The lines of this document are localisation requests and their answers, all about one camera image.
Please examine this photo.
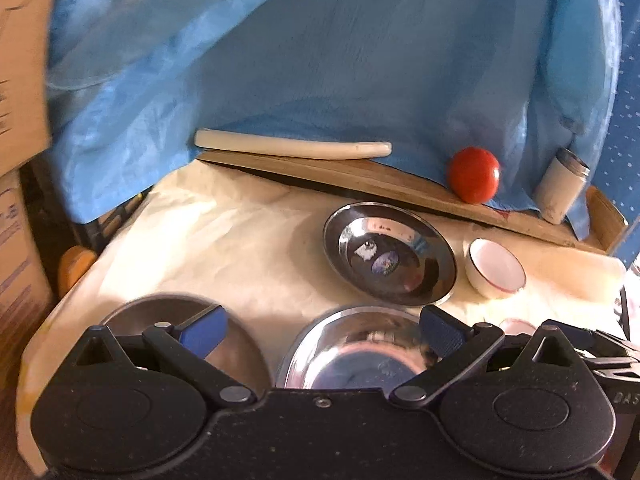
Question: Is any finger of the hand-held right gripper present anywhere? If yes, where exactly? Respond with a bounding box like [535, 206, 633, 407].
[542, 318, 640, 376]

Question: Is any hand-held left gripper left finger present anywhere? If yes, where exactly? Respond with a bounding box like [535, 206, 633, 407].
[75, 304, 257, 409]

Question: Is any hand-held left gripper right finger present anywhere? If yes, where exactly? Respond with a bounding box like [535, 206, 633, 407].
[390, 305, 583, 408]

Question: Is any straight-walled steel bowl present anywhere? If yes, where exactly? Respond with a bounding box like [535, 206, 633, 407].
[100, 292, 273, 396]

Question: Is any white bowl with red rim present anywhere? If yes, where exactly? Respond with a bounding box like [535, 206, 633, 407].
[497, 317, 538, 338]
[465, 238, 527, 300]

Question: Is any steel plate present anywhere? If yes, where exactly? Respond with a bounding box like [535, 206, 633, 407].
[322, 201, 458, 307]

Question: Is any wide-rimmed steel bowl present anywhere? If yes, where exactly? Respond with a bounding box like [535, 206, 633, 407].
[275, 304, 451, 391]

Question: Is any cream paper sheet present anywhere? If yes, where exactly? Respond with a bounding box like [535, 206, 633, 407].
[15, 160, 628, 466]

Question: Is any orange object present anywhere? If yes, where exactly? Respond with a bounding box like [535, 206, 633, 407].
[57, 249, 98, 296]

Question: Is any black plastic crate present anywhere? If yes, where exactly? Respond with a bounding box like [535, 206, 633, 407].
[70, 185, 151, 266]

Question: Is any white cylindrical cup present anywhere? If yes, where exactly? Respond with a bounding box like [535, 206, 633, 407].
[532, 147, 591, 225]

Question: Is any red tomato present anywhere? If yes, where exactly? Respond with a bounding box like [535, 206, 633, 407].
[446, 146, 502, 205]

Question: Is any wooden board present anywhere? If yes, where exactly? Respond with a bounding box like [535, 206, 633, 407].
[197, 152, 631, 256]

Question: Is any printed cardboard box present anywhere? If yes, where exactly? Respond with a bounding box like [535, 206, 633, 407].
[0, 170, 56, 341]

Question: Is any white rolling stick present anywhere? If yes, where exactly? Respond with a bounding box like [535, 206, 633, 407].
[194, 129, 393, 160]

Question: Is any blue patterned cloth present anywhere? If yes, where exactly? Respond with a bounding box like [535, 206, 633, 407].
[605, 0, 640, 271]

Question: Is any blue garment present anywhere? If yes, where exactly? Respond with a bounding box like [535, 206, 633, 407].
[45, 0, 623, 241]

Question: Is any plain cardboard box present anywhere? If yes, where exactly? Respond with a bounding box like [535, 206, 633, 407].
[0, 0, 63, 176]

